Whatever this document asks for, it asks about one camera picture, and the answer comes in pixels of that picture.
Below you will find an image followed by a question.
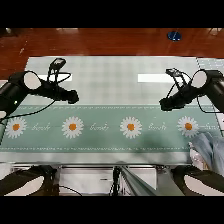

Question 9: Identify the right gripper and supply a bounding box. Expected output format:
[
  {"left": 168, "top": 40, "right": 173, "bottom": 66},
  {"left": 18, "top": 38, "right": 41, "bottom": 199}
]
[{"left": 158, "top": 94, "right": 182, "bottom": 113}]

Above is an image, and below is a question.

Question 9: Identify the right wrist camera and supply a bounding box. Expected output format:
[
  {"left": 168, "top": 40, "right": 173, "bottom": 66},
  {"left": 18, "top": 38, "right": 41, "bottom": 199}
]
[{"left": 165, "top": 67, "right": 188, "bottom": 90}]

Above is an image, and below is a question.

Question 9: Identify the silver frame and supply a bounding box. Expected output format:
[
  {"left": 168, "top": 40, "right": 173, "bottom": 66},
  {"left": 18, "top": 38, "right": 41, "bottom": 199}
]
[{"left": 0, "top": 161, "right": 224, "bottom": 197}]

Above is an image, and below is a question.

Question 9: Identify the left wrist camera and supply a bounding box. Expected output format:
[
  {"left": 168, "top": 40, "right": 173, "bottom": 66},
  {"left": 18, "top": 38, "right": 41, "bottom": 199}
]
[{"left": 47, "top": 57, "right": 68, "bottom": 84}]

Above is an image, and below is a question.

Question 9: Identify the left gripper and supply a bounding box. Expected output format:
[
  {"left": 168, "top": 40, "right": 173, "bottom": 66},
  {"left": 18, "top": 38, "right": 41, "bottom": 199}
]
[{"left": 60, "top": 88, "right": 80, "bottom": 105}]

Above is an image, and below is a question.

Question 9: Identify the blue round disc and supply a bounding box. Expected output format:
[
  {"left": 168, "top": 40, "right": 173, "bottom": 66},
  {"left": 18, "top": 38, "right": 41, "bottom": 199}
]
[{"left": 166, "top": 30, "right": 183, "bottom": 42}]

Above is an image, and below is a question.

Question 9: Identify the light blue T-shirt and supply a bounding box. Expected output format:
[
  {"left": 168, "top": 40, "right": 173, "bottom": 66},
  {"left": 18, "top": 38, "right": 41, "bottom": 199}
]
[{"left": 189, "top": 131, "right": 224, "bottom": 172}]

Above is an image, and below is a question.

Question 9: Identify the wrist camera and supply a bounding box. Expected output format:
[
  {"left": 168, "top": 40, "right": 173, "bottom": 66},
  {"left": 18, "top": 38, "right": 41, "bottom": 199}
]
[
  {"left": 165, "top": 67, "right": 188, "bottom": 90},
  {"left": 47, "top": 57, "right": 68, "bottom": 84}
]

